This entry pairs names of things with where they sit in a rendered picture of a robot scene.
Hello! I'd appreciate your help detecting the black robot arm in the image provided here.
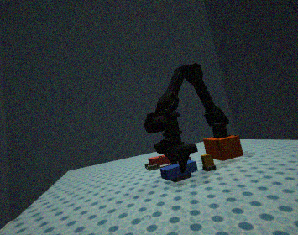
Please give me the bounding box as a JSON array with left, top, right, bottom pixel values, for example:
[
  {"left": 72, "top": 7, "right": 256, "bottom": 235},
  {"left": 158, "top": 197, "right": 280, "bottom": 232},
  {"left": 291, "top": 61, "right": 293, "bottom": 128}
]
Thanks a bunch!
[{"left": 144, "top": 63, "right": 231, "bottom": 154}]

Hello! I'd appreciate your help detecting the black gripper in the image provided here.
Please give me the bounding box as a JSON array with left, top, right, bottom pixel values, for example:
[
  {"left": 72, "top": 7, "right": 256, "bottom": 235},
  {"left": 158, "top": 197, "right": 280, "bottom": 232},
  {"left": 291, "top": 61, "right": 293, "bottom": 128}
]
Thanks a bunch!
[{"left": 163, "top": 128, "right": 198, "bottom": 174}]

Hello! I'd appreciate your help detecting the yellow rectangular block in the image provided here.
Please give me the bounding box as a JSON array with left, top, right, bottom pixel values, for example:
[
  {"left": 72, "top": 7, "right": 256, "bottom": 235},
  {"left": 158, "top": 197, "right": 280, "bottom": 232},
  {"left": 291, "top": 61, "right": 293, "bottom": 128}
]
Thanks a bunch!
[{"left": 201, "top": 154, "right": 214, "bottom": 167}]

